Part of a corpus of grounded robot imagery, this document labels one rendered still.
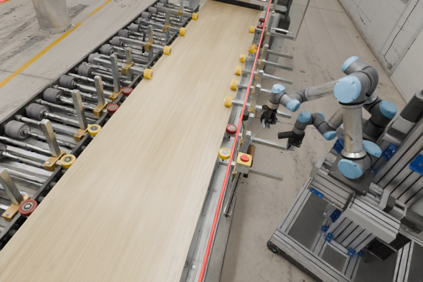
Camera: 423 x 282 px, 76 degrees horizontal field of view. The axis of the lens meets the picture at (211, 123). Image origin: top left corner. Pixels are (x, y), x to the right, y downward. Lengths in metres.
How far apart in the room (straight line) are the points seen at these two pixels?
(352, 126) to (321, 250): 1.25
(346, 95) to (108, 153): 1.35
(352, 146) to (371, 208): 0.45
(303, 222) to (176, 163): 1.28
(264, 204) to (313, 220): 0.47
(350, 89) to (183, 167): 1.00
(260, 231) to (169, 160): 1.21
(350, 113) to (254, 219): 1.50
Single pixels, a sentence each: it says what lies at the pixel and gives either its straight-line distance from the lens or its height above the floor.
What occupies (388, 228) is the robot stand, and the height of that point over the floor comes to 0.95.
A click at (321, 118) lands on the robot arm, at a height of 1.16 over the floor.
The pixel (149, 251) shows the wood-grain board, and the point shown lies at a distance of 1.44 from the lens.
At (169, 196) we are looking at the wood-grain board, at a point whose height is 0.90.
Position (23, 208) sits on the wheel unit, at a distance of 1.69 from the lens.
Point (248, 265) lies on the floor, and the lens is 2.45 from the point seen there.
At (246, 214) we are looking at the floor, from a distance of 2.64.
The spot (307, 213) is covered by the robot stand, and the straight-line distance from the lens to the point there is 2.59.
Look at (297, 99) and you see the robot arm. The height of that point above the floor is 1.32.
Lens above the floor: 2.23
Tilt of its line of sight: 42 degrees down
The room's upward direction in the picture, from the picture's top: 10 degrees clockwise
